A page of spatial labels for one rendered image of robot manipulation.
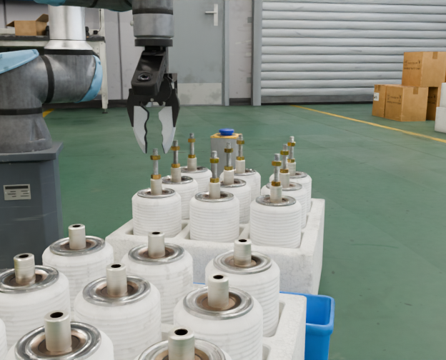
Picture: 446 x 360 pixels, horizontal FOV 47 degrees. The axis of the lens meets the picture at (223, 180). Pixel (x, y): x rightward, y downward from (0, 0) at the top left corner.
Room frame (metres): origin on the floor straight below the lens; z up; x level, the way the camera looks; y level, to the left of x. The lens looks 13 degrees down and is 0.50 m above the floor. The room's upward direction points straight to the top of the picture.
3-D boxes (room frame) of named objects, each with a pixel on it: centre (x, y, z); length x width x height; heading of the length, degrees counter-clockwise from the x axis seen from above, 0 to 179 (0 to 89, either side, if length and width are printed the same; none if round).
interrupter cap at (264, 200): (0.93, -0.10, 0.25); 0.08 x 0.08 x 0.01
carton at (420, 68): (4.72, -1.80, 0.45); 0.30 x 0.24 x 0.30; 13
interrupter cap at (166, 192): (0.98, 0.13, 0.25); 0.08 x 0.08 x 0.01
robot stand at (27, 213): (1.24, 0.49, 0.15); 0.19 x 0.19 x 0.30; 12
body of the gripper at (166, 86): (1.00, 0.13, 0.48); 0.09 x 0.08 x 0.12; 175
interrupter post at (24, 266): (0.57, 0.23, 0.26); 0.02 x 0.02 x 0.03
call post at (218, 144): (1.37, -0.01, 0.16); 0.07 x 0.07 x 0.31; 76
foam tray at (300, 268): (1.07, -0.01, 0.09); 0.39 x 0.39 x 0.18; 76
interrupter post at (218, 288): (0.51, 0.01, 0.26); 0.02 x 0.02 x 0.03
